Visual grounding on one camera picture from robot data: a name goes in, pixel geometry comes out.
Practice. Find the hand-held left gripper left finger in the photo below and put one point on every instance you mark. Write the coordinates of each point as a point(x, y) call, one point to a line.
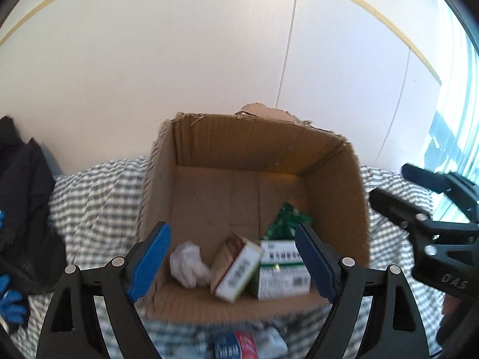
point(148, 265)

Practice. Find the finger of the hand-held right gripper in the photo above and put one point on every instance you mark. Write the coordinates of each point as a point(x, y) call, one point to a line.
point(393, 204)
point(434, 181)

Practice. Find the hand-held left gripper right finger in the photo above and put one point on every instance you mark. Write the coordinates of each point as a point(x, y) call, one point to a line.
point(314, 261)

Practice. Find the clear jar blue red label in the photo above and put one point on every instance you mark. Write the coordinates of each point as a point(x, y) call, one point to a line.
point(234, 346)

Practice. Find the torn brown cardboard box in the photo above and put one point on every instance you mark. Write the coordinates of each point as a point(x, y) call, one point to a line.
point(224, 149)

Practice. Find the person's right forearm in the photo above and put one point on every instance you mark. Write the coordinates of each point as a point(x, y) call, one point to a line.
point(456, 321)

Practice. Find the green and white carton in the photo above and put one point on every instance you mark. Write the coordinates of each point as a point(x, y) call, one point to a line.
point(284, 273)

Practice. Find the crumpled white tissue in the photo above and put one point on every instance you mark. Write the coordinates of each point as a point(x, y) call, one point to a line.
point(189, 265)

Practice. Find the green foil packet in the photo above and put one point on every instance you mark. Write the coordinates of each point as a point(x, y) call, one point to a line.
point(286, 222)

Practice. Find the brown and white carton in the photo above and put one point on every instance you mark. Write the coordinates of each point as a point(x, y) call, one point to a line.
point(235, 269)

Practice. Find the window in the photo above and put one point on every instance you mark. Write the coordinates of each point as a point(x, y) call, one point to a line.
point(460, 101)

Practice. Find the grey white checked blanket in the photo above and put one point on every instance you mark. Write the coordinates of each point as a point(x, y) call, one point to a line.
point(97, 194)

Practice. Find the dark clothing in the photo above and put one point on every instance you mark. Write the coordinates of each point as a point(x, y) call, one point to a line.
point(26, 194)

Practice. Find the blue glove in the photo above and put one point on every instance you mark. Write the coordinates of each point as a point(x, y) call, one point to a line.
point(9, 301)

